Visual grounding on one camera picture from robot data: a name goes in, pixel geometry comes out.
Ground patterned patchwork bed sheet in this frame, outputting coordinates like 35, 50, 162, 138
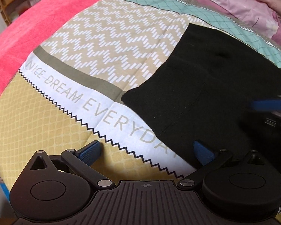
0, 0, 281, 225

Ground pink fleece blanket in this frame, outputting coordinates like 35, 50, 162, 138
0, 0, 99, 96

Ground black pants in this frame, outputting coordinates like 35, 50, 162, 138
122, 24, 281, 168

